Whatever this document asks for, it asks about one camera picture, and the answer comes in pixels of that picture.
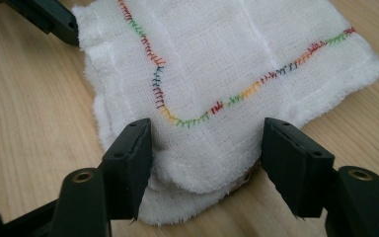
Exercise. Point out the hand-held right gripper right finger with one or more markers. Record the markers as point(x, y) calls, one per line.
point(299, 168)

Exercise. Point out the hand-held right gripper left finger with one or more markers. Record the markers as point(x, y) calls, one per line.
point(128, 171)

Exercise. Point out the white cloth with coloured stitching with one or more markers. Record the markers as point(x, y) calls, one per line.
point(230, 62)

